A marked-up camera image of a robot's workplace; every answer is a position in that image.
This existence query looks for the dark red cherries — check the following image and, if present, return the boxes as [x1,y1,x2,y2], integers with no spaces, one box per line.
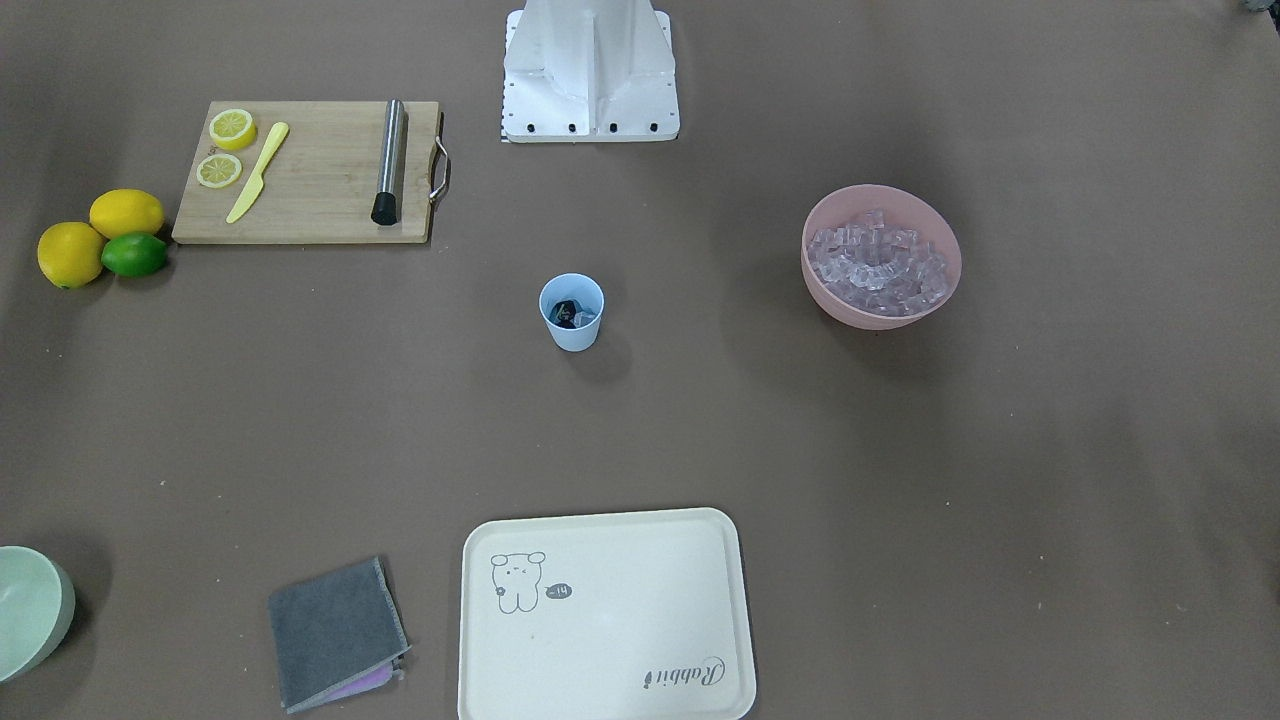
[548,299,596,329]

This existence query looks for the clear ice cubes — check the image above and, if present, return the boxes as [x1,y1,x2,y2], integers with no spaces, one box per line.
[803,208,956,319]

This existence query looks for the light blue cup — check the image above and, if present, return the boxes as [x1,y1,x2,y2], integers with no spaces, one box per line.
[538,273,605,352]

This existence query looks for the cream rabbit tray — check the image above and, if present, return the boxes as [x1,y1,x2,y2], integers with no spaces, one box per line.
[457,507,756,719]

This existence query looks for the pink bowl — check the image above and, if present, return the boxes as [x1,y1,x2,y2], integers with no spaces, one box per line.
[800,184,963,331]

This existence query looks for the steel muddler black tip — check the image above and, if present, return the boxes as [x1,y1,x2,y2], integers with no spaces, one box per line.
[370,99,410,225]

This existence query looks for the wooden cutting board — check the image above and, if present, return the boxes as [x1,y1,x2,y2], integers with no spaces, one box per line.
[172,100,443,245]

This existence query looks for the grey folded cloth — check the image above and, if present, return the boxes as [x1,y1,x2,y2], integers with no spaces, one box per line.
[268,555,411,715]

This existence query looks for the yellow plastic knife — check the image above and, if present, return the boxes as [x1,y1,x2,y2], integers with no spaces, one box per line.
[225,120,291,224]

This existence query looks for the lemon half lower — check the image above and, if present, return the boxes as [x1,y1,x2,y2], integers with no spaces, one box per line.
[195,152,243,190]

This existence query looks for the lemon half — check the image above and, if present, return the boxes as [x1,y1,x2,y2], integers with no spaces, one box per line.
[207,108,257,152]
[195,152,243,190]

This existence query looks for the lemon half upper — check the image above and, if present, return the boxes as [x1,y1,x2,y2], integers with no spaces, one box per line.
[207,108,257,152]

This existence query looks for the green lime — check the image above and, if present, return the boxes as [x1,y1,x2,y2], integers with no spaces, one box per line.
[100,232,168,277]

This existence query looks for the yellow lemon upper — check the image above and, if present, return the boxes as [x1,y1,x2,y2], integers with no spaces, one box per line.
[90,188,166,240]

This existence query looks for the yellow lemon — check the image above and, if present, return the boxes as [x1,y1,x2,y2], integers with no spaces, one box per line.
[37,222,106,290]
[90,188,166,240]

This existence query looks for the mint green bowl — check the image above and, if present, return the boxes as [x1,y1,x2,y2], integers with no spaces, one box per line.
[1,546,76,682]

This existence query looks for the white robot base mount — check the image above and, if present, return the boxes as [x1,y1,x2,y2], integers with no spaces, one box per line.
[500,1,681,143]

